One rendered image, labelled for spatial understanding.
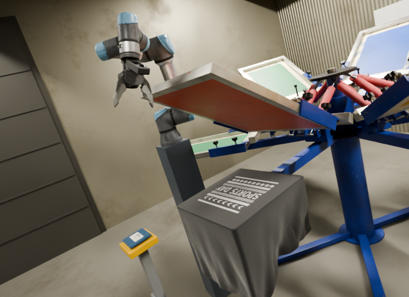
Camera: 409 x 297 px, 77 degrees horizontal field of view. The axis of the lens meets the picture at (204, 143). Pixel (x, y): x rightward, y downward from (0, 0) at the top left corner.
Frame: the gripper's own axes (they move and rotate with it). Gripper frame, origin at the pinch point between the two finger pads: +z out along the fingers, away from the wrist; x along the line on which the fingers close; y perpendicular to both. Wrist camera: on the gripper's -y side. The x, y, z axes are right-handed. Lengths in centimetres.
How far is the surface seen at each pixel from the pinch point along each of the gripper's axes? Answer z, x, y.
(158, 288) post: 79, -9, 10
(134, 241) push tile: 54, 1, 9
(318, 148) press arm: 25, -121, -3
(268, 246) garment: 61, -47, -22
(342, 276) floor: 114, -137, -8
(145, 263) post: 66, -4, 10
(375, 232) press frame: 97, -188, -10
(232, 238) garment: 52, -28, -20
